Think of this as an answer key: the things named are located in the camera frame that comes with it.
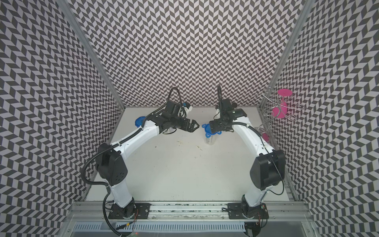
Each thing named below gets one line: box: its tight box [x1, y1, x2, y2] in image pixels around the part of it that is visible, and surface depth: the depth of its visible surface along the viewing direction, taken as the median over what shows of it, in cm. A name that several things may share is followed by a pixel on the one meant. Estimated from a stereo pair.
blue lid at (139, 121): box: [134, 116, 147, 128], surface depth 95 cm
